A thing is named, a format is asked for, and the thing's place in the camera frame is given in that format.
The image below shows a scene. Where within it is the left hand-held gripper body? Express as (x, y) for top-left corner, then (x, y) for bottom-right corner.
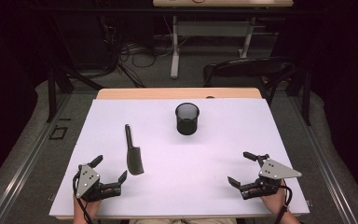
(74, 163), (122, 203)

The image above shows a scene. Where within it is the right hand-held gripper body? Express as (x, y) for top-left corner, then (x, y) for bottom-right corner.
(241, 158), (303, 201)

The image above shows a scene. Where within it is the black mesh pen holder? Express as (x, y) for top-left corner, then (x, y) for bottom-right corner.
(174, 102), (200, 136)

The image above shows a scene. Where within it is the person's left hand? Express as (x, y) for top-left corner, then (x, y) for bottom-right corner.
(73, 186), (113, 219)

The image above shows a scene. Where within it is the person's right hand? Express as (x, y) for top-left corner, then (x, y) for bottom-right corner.
(251, 179), (291, 217)

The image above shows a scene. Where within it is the white table board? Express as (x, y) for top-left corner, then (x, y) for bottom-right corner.
(48, 98), (310, 218)

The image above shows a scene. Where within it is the black metal stand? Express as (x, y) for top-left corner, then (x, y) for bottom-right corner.
(45, 18), (106, 123)

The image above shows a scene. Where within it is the black chair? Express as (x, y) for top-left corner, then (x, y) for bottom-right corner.
(202, 56), (306, 105)

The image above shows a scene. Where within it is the dark curtain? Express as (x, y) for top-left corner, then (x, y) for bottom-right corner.
(0, 0), (49, 194)
(307, 0), (358, 203)

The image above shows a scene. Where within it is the white desk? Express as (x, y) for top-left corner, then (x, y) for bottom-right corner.
(152, 0), (295, 79)

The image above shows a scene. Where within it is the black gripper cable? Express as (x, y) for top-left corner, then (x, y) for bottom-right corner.
(72, 172), (95, 224)
(274, 179), (294, 224)

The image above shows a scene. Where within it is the aluminium floor rail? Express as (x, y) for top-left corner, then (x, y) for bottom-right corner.
(291, 95), (358, 224)
(0, 92), (73, 224)

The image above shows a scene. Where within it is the tangle of black cables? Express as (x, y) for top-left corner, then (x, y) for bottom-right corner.
(99, 15), (175, 89)

